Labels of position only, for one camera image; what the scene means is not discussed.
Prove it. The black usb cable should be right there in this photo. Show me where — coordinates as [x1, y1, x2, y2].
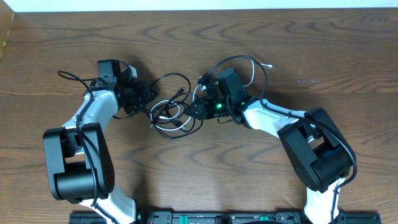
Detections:
[111, 73, 205, 140]

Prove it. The white usb cable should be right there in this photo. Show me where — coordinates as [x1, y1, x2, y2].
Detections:
[150, 59, 276, 132]

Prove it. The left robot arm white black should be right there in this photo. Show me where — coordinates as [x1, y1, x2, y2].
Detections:
[42, 78, 157, 223]

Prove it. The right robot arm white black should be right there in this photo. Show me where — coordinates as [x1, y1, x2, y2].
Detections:
[185, 95, 358, 223]

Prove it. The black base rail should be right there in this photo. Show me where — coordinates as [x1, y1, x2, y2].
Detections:
[68, 210, 382, 224]

